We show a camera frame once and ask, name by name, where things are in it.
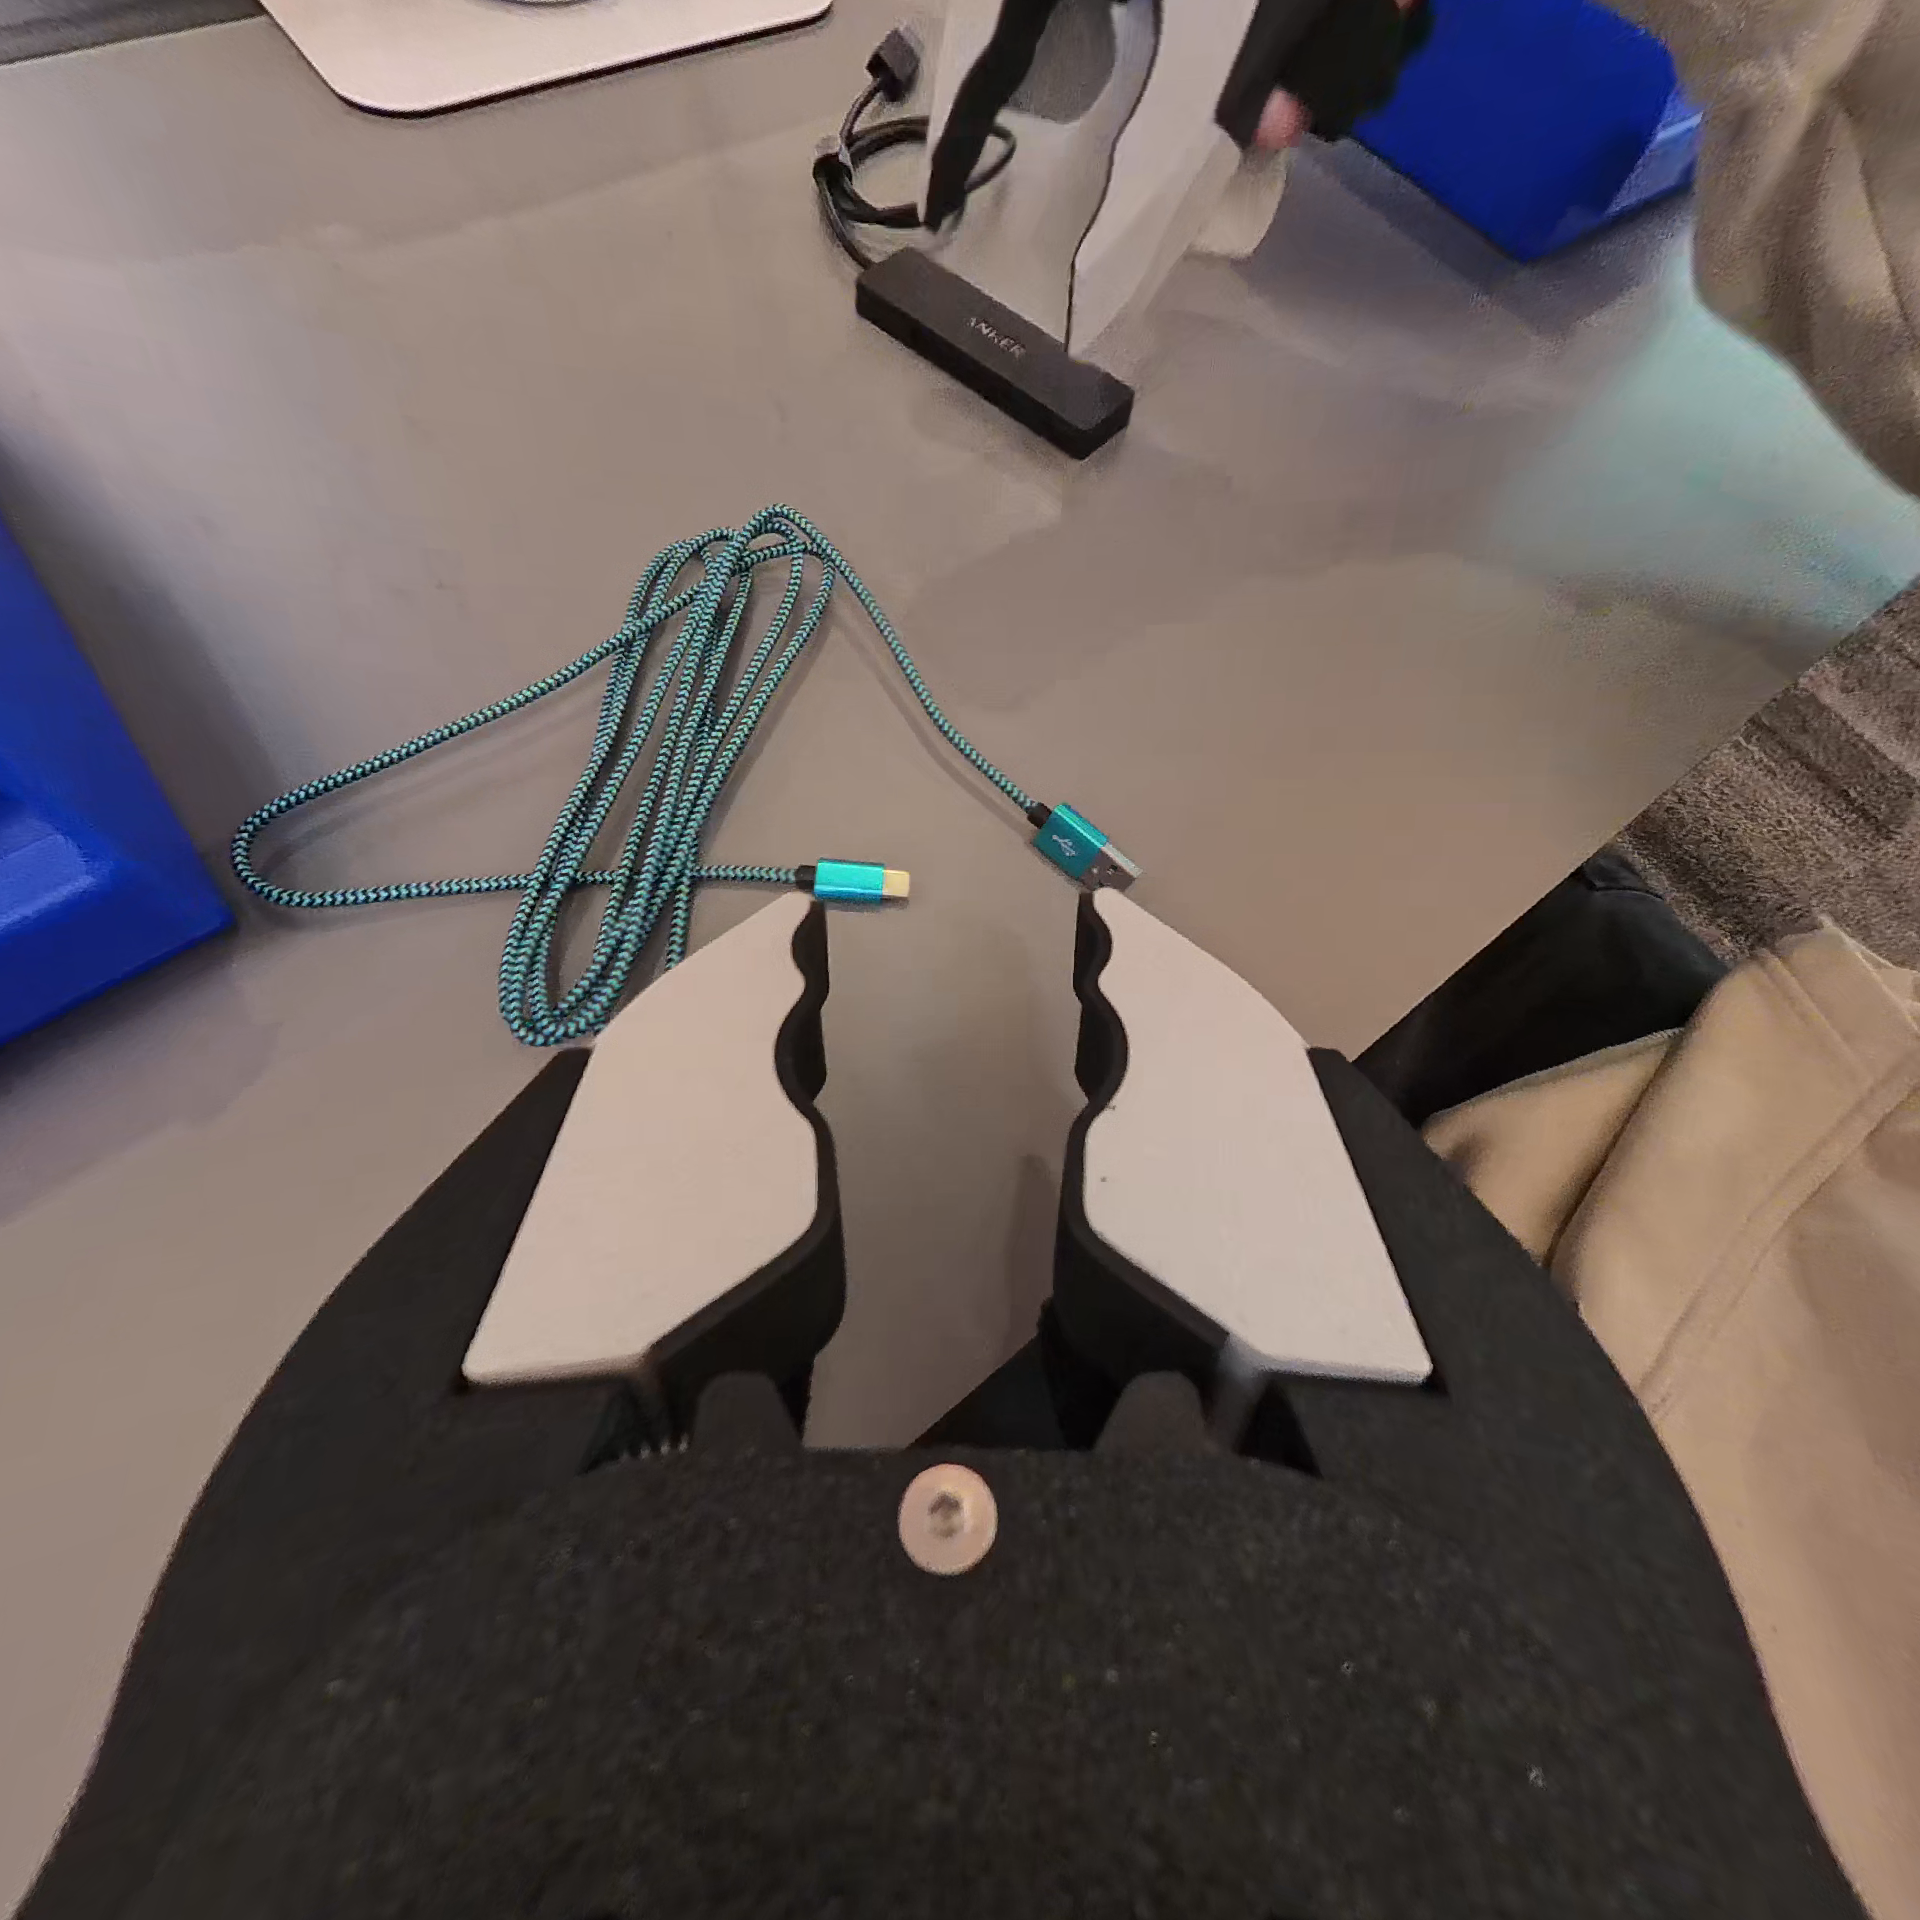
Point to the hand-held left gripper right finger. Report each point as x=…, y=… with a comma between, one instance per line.
x=1245, y=1185

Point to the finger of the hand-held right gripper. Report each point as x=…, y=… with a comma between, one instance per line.
x=1155, y=211
x=960, y=76

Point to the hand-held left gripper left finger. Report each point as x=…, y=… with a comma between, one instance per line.
x=645, y=1185

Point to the black usb hub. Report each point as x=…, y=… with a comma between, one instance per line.
x=991, y=354

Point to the blue plastic bin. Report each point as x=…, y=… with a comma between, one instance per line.
x=1531, y=150
x=89, y=839

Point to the person's right hand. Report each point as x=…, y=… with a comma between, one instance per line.
x=1281, y=118

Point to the black trousers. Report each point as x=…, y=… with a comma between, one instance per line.
x=1545, y=974

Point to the wooden document stand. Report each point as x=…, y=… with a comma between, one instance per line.
x=524, y=45

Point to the beige hoodie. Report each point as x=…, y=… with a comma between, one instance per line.
x=1771, y=1350

